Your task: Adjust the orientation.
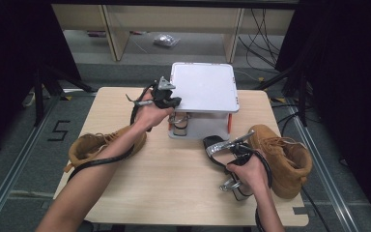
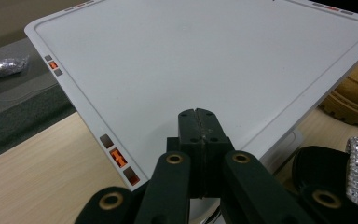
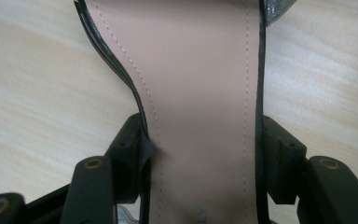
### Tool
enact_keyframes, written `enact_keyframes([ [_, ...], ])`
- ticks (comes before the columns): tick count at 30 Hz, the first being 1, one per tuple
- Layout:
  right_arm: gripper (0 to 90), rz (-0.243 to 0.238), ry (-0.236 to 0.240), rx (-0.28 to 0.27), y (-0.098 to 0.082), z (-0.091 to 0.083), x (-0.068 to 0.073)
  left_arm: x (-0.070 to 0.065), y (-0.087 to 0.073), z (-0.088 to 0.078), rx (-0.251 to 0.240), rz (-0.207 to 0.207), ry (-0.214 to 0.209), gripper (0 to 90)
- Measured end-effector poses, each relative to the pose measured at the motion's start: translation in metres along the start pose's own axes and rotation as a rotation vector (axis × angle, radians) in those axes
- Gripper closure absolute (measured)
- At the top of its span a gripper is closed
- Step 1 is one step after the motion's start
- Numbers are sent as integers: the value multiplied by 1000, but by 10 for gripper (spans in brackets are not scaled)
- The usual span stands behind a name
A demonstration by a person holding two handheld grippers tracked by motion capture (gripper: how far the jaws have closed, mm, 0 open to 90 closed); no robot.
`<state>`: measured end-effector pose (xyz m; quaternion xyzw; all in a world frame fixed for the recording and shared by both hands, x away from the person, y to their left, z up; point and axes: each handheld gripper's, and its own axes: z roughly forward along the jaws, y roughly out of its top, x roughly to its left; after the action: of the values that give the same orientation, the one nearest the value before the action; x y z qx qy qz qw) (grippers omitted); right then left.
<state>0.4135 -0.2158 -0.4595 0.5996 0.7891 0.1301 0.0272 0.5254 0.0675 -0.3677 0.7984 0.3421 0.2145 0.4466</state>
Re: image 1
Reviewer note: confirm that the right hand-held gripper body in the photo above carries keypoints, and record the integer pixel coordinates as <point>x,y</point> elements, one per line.
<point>243,154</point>

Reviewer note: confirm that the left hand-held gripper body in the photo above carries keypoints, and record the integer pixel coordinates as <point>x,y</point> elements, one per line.
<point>161,96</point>

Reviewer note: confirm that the white two-tier shoe rack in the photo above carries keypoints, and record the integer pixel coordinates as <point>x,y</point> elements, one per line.
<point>203,87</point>

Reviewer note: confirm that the tan suede boot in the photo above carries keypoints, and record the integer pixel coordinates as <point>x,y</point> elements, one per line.
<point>83,146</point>
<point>277,161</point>

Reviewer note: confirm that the person's left hand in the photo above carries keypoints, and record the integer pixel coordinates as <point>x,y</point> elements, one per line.
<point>151,116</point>

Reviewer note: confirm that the person's right hand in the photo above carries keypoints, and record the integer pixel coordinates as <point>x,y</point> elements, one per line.
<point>252,175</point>

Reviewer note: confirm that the clear plastic bag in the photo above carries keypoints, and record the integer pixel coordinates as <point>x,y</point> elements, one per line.
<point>166,40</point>

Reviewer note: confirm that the black metal stand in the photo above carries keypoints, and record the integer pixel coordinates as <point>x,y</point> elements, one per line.
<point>302,103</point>
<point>38,103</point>

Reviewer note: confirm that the beige wooden desk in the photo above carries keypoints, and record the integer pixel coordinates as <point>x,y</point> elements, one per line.
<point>174,17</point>

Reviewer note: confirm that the black curtain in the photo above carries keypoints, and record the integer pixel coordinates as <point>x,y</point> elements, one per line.
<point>351,96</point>
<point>6,64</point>

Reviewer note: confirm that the aluminium floor rail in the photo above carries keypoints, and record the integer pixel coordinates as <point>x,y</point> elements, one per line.
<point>322,167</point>
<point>16,167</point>

